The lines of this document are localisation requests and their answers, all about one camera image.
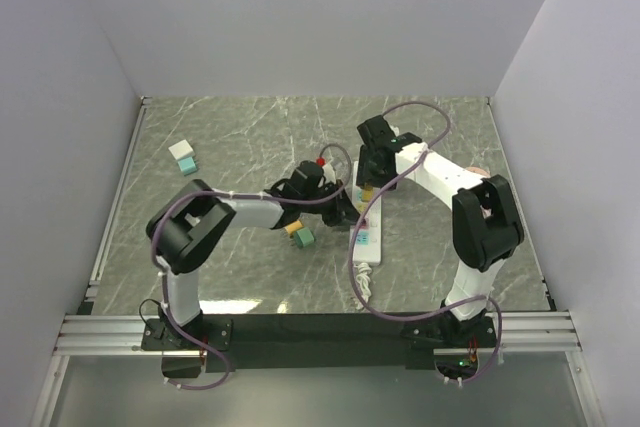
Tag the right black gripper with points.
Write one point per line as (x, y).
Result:
(364, 175)

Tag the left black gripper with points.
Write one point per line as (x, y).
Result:
(343, 211)

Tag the yellow adapter plug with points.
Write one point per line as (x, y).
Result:
(291, 228)
(367, 193)

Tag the green adapter plug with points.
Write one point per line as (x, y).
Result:
(303, 237)

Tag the round pink power socket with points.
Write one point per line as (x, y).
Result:
(478, 171)

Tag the teal charger plug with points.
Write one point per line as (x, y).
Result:
(187, 165)

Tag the white charger plug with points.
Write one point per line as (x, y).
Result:
(181, 150)

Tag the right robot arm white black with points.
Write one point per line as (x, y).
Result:
(486, 224)

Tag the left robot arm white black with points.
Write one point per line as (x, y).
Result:
(186, 230)

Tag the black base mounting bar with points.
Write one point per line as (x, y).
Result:
(268, 341)

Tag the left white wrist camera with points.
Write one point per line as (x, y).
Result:
(331, 169)

